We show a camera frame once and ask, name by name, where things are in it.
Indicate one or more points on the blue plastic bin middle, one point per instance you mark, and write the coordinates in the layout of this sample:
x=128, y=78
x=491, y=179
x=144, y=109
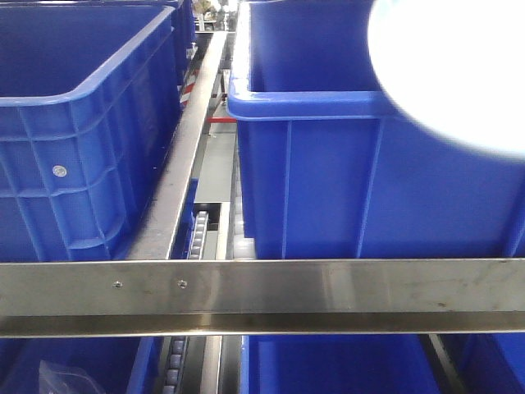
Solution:
x=330, y=169

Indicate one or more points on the stainless steel shelf rail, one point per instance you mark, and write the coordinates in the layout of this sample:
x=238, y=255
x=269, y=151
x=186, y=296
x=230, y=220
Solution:
x=215, y=297

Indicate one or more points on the blue bin lower left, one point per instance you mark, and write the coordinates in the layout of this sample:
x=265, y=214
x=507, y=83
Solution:
x=116, y=364

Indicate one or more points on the roller conveyor track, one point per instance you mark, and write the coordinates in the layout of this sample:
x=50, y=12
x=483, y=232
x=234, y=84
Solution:
x=178, y=344

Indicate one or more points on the light blue plate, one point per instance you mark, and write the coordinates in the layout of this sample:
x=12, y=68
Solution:
x=456, y=68

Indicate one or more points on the blue plastic bin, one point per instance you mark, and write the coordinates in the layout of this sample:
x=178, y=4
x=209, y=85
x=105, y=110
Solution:
x=330, y=169
x=89, y=106

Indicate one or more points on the blue plastic bin left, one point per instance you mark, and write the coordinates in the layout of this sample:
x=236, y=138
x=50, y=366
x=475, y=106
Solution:
x=89, y=106

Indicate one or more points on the blue bin lower middle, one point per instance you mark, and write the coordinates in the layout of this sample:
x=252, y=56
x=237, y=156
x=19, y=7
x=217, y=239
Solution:
x=359, y=363

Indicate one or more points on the clear plastic bag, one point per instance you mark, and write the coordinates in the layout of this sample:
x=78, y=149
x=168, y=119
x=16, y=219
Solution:
x=58, y=378

